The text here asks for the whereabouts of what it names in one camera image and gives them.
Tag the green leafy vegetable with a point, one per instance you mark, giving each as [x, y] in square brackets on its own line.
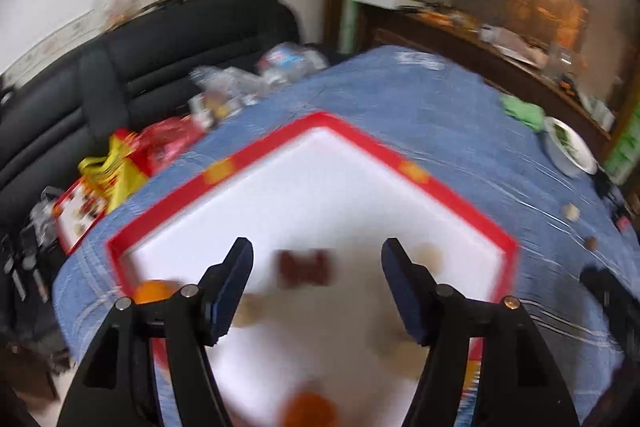
[565, 139]

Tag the red and white tray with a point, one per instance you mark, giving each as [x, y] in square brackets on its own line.
[320, 197]

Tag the yellow and red bag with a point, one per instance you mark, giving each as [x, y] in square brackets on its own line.
[117, 177]

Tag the black sofa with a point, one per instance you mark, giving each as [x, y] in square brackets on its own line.
[150, 67]

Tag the white bowl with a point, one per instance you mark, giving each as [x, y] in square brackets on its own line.
[570, 152]

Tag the dark red date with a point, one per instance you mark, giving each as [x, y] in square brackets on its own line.
[305, 269]

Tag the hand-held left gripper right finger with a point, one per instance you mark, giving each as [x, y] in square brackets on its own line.
[405, 292]

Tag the red printed box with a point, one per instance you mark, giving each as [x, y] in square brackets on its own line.
[80, 214]

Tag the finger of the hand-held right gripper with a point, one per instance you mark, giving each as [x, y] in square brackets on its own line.
[617, 307]

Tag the red plastic bag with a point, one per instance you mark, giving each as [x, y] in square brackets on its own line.
[170, 142]

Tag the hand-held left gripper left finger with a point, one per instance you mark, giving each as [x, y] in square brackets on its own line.
[230, 292]

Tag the blue checked tablecloth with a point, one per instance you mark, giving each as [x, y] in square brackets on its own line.
[450, 107]

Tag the white yam piece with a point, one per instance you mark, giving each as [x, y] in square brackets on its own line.
[571, 212]

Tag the clear plastic bags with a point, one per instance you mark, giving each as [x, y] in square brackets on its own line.
[260, 72]

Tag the green cloth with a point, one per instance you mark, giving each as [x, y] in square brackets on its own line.
[524, 113]

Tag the orange mandarin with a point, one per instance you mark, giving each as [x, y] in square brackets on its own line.
[155, 292]
[309, 411]

